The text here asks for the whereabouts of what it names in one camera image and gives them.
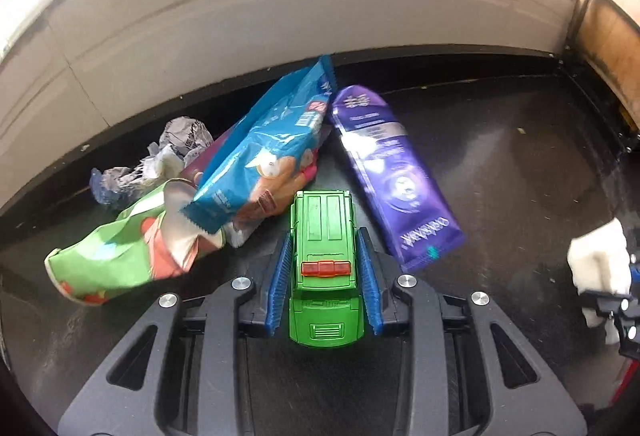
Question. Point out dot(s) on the crumpled grey plastic wrapper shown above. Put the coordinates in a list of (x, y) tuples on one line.
[(150, 165)]

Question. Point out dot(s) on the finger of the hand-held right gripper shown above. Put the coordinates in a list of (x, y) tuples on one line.
[(627, 323), (635, 277)]

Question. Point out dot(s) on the green printed paper packet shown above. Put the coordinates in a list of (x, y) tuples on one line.
[(110, 261)]

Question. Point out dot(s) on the blue snack bag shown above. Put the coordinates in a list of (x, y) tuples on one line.
[(270, 150)]

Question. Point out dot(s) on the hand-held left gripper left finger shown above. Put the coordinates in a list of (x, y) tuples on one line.
[(280, 286)]

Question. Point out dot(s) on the white tissue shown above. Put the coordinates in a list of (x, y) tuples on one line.
[(600, 261)]

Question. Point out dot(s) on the purple chocolate wrapper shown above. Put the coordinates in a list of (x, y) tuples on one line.
[(395, 176)]

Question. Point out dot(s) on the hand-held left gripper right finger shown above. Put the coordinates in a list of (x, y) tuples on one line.
[(369, 286)]

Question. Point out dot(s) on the green toy car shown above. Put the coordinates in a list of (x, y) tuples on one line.
[(325, 266)]

